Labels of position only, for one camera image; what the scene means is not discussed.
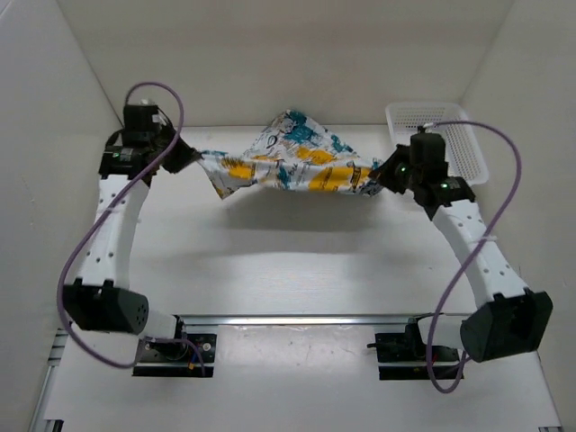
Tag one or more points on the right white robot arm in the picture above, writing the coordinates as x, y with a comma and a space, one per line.
510, 319

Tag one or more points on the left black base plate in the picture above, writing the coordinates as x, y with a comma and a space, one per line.
179, 360

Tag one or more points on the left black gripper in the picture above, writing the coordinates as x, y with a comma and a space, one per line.
185, 157

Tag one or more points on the white perforated plastic basket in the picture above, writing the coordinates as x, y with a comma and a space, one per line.
463, 152

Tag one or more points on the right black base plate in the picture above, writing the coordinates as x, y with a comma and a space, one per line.
402, 357

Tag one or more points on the white yellow teal printed shorts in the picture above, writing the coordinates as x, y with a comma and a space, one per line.
293, 153

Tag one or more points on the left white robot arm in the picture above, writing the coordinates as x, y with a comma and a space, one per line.
99, 297

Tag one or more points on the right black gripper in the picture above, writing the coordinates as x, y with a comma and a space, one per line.
384, 174

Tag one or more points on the aluminium frame rail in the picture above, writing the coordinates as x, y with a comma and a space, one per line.
288, 373

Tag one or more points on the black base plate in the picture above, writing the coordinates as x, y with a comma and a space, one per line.
402, 357
179, 360

